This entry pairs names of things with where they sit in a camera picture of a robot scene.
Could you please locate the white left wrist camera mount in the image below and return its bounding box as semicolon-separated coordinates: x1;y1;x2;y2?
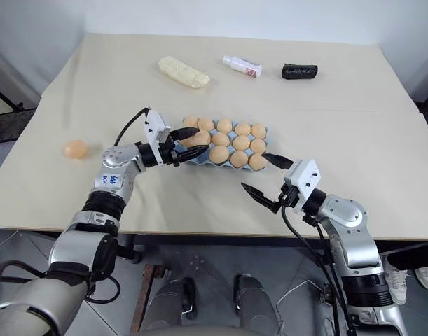
142;108;173;166

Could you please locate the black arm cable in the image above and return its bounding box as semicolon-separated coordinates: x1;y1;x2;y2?
315;222;357;336
279;205;343;336
112;107;150;146

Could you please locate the rusty metal bar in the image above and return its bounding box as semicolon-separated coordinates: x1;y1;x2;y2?
133;264;166;336

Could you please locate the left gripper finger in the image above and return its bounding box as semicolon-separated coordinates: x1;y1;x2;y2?
176;145;209;163
170;127;201;141

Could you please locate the black table frame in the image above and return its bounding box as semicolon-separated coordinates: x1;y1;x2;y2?
114;233;333;264

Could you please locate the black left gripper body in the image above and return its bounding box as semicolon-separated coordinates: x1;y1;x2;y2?
159;129;181;167

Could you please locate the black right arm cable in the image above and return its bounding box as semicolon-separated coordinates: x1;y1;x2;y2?
315;222;357;336
279;205;343;336

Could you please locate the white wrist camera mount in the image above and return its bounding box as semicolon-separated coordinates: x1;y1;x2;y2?
283;159;322;211
142;108;173;166

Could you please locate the grey dark rounded leg shape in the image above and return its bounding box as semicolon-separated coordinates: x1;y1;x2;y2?
233;274;282;336
143;275;198;336

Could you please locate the white plastic bottle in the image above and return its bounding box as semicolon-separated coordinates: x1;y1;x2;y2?
222;54;264;79

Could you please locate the clear bag of white contents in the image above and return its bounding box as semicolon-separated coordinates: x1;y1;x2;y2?
158;56;212;90

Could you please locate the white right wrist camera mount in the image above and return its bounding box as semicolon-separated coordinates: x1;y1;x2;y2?
283;159;322;211

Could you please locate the black left shoulder cable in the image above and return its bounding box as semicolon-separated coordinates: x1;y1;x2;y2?
83;274;122;304

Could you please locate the black tripod stand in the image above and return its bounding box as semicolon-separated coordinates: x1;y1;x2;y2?
0;78;26;111

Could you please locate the blue egg carton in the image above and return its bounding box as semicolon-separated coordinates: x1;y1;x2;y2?
180;117;271;173

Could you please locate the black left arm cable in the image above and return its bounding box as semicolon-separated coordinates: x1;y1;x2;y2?
112;107;150;146

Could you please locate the white sneaker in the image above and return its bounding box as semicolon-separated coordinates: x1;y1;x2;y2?
380;256;410;306
414;265;428;292

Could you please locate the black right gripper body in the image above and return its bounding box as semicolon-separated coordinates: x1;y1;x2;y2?
277;183;300;211

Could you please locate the black bag roll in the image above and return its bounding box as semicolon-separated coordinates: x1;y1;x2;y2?
281;63;319;81

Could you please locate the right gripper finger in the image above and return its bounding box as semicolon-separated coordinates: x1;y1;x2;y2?
240;181;282;214
263;153;295;172

